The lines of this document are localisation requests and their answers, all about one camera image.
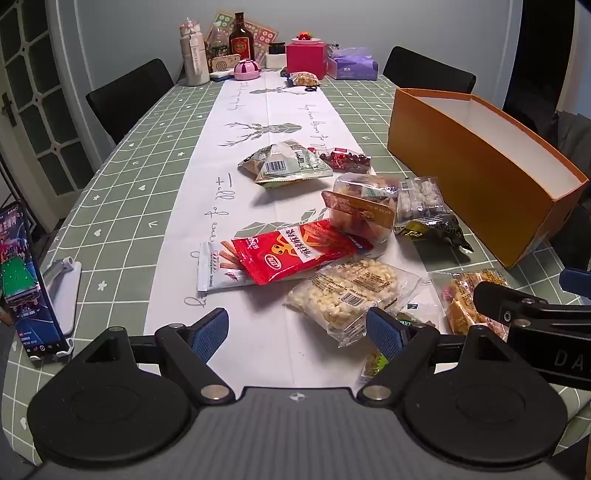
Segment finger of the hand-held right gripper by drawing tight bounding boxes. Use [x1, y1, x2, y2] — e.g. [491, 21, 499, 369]
[558, 268, 591, 295]
[473, 281, 552, 329]

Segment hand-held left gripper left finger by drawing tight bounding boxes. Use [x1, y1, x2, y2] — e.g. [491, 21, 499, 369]
[90, 308, 234, 404]

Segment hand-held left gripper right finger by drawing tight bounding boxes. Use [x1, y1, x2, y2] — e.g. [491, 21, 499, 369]
[358, 307, 502, 404]

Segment clear popcorn packet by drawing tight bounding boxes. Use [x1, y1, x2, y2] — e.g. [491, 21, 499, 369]
[283, 258, 422, 348]

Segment red snack packet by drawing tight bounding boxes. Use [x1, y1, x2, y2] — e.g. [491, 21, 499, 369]
[229, 220, 374, 287]

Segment clear packet of white candies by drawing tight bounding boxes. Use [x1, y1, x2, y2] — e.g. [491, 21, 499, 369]
[394, 175, 455, 229]

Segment orange cardboard box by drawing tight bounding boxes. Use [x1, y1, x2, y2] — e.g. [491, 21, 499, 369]
[387, 88, 591, 269]

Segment orange snack packet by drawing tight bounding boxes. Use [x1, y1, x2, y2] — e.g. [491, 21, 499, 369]
[429, 269, 511, 337]

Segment black and yellow snack packet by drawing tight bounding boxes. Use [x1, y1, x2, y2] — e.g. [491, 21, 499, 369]
[394, 217, 475, 254]

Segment orange labelled snack bag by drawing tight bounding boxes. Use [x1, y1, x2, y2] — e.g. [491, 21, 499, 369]
[322, 173, 400, 245]

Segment white phone stand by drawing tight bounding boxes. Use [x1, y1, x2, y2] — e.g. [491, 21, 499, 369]
[39, 258, 83, 358]

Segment red dates packet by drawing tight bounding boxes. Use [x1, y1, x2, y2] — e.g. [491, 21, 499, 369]
[308, 147, 372, 175]

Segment pale green snack packet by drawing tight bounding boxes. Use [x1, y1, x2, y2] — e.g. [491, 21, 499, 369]
[255, 148, 334, 190]
[238, 141, 303, 178]

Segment smartphone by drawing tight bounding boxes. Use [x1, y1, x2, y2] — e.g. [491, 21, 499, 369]
[0, 200, 70, 363]

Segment black chair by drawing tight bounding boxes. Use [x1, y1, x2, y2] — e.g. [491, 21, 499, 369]
[382, 45, 477, 95]
[86, 58, 175, 146]

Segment pink round container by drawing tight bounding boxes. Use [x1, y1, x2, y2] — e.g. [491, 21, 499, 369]
[233, 60, 262, 81]

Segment small nut snack packet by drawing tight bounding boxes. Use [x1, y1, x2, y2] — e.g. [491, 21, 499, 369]
[286, 70, 320, 87]

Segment purple tissue pack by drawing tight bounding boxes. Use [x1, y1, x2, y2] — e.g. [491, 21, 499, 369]
[327, 46, 379, 80]

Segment small wooden speaker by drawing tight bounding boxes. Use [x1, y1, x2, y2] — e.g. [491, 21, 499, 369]
[209, 54, 241, 75]

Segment white tumbler bottle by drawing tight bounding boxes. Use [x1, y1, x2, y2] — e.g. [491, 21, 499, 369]
[179, 18, 211, 87]

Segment pink gift box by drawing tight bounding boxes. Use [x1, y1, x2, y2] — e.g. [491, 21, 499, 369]
[285, 39, 329, 80]

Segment clear glass jar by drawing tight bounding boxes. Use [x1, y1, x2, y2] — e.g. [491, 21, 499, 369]
[205, 25, 232, 72]

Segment brown liquor bottle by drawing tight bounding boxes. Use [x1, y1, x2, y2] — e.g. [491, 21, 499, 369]
[228, 11, 256, 63]

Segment glass panel door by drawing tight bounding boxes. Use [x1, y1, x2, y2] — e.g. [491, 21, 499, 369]
[0, 0, 95, 222]

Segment dotted sticker sheets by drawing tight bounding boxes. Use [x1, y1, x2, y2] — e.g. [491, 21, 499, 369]
[212, 11, 279, 63]

